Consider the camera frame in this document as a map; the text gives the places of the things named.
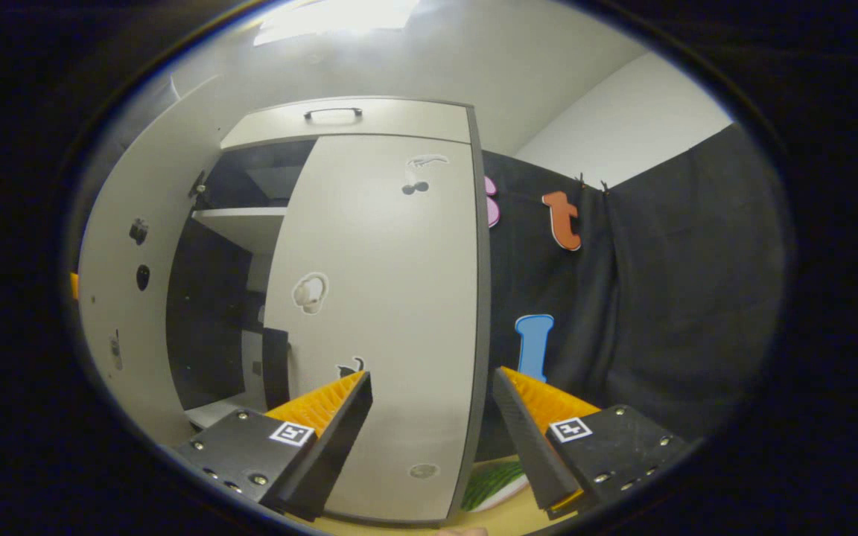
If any white cabinet door headphones sticker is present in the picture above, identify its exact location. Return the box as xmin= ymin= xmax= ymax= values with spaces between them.
xmin=264 ymin=134 xmax=483 ymax=522

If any white cabinet door camera sticker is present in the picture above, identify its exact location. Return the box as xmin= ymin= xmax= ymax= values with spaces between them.
xmin=77 ymin=73 xmax=225 ymax=447

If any black backdrop cloth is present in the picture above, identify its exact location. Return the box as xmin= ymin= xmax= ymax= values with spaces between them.
xmin=481 ymin=123 xmax=795 ymax=462

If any green striped dish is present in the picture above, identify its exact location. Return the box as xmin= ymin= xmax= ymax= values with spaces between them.
xmin=461 ymin=460 xmax=533 ymax=513

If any metal door hinge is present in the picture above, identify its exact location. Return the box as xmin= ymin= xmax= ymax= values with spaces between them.
xmin=188 ymin=170 xmax=212 ymax=211

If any white cabinet shelf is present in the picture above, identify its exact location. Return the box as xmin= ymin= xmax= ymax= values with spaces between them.
xmin=191 ymin=207 xmax=288 ymax=255
xmin=185 ymin=393 xmax=270 ymax=431

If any white cabinet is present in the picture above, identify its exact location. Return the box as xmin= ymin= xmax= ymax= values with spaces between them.
xmin=165 ymin=95 xmax=493 ymax=528

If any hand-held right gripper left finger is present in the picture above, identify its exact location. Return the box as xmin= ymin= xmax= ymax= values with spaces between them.
xmin=161 ymin=370 xmax=375 ymax=523

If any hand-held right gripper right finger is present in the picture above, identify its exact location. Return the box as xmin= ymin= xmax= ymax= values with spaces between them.
xmin=492 ymin=366 xmax=690 ymax=520

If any black door handle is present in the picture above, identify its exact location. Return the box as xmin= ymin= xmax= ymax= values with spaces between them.
xmin=263 ymin=328 xmax=290 ymax=412

